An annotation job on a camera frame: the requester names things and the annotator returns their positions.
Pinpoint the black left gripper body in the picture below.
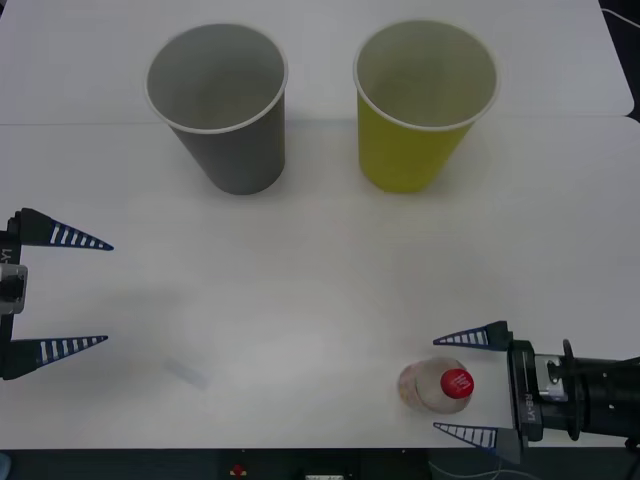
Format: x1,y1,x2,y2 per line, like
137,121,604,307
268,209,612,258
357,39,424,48
0,214,25,351

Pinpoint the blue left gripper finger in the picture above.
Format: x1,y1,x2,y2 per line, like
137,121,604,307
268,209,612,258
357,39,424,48
0,334,110,382
7,206,115,252

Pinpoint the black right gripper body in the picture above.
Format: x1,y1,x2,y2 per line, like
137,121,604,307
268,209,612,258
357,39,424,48
507,339,569,444

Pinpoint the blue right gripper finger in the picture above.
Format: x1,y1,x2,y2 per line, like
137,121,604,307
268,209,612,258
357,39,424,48
432,421,528,462
432,320,514,352

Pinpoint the clear plastic bottle red cap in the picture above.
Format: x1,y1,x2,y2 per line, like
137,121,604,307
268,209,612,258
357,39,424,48
398,356,476,416

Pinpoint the yellow-green plastic waste bin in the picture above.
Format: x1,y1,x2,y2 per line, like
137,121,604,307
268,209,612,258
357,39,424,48
352,19,502,195

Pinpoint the thin white cable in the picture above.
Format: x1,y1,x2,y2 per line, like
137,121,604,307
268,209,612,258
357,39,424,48
599,6,640,27
428,460,524,480

